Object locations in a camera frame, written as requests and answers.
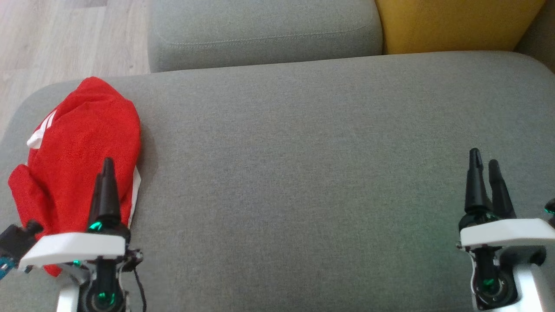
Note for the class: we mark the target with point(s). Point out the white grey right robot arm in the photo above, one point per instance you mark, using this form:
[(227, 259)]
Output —
[(533, 288)]

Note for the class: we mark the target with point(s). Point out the yellow and grey sofa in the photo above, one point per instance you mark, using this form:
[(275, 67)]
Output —
[(312, 164)]

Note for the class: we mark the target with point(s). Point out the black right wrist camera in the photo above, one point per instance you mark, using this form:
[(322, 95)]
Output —
[(550, 210)]

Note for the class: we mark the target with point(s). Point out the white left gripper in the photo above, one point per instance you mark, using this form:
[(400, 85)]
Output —
[(73, 249)]

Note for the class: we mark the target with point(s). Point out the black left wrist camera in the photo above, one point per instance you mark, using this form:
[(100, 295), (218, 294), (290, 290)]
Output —
[(17, 238)]

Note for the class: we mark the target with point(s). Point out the yellow sofa backrest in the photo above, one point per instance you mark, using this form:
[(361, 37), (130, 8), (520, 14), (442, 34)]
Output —
[(455, 24)]

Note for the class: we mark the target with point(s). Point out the grey sofa seat cushion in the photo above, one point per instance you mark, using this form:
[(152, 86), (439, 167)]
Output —
[(260, 34)]

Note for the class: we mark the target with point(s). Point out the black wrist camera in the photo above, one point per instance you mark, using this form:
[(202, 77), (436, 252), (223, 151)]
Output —
[(550, 210), (17, 238)]

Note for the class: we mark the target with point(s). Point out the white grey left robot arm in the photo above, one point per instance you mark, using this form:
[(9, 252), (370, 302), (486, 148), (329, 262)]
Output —
[(104, 290)]

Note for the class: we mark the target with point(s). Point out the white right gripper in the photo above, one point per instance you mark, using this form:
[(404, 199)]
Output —
[(507, 233)]

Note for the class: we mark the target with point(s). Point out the red basketball jersey white trim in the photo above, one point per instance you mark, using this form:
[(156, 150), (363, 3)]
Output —
[(86, 130)]

